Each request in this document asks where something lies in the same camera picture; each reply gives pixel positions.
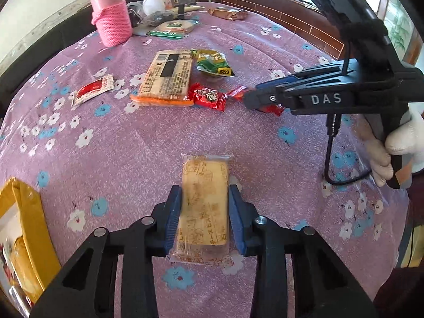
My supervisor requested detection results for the red and white sachet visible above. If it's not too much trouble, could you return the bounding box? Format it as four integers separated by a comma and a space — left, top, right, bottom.
71, 74, 114, 107

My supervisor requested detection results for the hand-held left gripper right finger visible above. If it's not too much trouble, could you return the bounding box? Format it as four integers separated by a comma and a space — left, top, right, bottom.
228, 184, 378, 318

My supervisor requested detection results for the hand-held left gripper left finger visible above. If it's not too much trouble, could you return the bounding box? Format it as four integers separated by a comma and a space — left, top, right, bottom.
30, 185, 183, 318

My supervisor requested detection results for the round cracker packet green label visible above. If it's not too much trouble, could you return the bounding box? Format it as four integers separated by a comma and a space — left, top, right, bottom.
147, 20, 199, 38

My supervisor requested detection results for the purple floral tablecloth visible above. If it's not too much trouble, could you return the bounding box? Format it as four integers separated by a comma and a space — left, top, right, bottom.
0, 2, 414, 318

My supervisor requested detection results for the white plastic cup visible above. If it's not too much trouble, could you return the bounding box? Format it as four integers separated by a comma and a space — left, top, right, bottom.
142, 0, 166, 15

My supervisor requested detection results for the small green snack packet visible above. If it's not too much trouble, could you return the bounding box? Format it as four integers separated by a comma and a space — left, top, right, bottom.
192, 49, 236, 77

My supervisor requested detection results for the clear plastic bag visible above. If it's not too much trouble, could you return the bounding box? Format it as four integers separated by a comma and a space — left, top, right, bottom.
127, 2, 176, 35

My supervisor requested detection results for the orange edged cracker packet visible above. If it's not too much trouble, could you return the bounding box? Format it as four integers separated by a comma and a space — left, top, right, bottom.
130, 49, 196, 107

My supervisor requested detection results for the brown snack packet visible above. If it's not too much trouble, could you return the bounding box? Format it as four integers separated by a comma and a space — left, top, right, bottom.
209, 7, 248, 21

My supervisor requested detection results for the black cable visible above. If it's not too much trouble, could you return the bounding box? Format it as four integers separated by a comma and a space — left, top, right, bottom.
323, 113, 373, 186

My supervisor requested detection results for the wooden bed frame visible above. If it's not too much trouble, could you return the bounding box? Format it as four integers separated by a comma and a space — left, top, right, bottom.
220, 0, 347, 62

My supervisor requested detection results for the pink knitted sleeve bottle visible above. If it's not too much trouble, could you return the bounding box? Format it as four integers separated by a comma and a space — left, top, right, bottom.
90, 0, 133, 47

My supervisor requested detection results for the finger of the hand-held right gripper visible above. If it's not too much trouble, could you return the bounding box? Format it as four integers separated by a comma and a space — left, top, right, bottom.
243, 89, 295, 115
255, 67, 356, 91

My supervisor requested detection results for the person's right hand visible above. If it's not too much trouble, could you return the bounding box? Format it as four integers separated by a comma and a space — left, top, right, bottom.
359, 108, 424, 188

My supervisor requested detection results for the clear biscuit packet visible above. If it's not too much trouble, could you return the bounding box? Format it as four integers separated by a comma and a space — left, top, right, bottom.
167, 152, 234, 266

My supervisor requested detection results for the red candy wrapper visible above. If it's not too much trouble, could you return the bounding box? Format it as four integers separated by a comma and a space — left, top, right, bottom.
189, 83, 229, 112
228, 85, 285, 116

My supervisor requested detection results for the person's right forearm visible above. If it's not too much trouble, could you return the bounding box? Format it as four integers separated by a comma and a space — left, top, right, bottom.
373, 169, 424, 318

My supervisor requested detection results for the yellow cardboard box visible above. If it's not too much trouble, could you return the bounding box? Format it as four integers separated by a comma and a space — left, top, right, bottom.
0, 177, 62, 315

